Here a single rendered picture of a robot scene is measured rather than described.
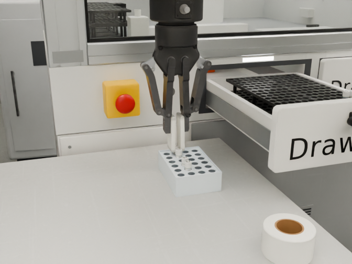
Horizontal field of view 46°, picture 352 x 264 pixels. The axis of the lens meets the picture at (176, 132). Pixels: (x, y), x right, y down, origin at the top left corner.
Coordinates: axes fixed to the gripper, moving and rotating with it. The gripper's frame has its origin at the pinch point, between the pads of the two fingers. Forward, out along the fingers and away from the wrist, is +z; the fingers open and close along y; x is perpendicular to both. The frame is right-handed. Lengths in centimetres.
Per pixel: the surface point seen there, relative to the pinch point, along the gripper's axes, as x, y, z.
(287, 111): -17.7, 12.8, -8.3
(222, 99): 7.4, 12.3, -3.5
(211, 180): -10.9, 3.4, 5.6
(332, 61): 15.1, 44.0, -8.7
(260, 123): -9.3, 12.8, -3.7
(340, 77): 15.2, 47.0, -4.5
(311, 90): -0.5, 28.5, -6.2
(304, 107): -17.6, 15.6, -8.8
